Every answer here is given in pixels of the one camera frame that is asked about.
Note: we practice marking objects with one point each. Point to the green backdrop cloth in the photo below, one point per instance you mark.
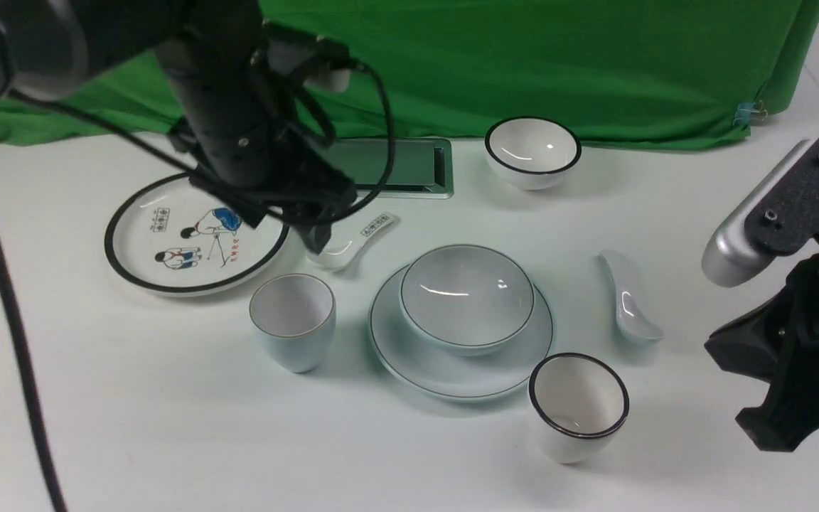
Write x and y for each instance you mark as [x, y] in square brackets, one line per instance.
[653, 75]

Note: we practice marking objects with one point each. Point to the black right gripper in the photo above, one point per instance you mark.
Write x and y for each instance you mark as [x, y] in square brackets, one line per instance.
[777, 342]

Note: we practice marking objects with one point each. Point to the illustrated black-rimmed plate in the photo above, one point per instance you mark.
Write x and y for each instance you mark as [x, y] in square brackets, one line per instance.
[172, 239]

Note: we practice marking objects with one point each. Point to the white printed ceramic spoon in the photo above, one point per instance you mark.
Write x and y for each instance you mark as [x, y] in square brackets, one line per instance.
[349, 239]

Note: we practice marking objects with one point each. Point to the small black-rimmed white bowl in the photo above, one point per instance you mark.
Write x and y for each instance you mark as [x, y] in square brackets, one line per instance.
[531, 153]

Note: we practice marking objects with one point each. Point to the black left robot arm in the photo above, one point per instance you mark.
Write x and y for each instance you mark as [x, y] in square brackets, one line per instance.
[236, 76]

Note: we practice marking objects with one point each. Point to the pale blue ceramic bowl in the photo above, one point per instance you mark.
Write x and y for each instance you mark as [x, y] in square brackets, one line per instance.
[467, 299]

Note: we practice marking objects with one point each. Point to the pale blue ceramic spoon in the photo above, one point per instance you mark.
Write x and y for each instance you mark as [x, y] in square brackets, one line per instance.
[626, 287]

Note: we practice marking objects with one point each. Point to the blue binder clip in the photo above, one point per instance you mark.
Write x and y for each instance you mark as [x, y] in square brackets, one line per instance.
[751, 114]

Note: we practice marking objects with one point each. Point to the pale blue saucer plate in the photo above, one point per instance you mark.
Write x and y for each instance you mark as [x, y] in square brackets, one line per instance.
[450, 376]

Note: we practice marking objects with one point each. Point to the black-rimmed white cup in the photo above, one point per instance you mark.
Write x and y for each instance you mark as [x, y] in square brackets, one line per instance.
[578, 404]

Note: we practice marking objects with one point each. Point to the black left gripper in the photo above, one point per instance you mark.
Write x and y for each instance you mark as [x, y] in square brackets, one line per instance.
[308, 197]

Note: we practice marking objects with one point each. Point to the pale blue ceramic cup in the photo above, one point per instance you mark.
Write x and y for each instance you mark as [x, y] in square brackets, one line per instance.
[296, 316]

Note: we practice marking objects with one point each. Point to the metal table cable hatch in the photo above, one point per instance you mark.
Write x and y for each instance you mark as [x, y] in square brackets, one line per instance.
[422, 167]

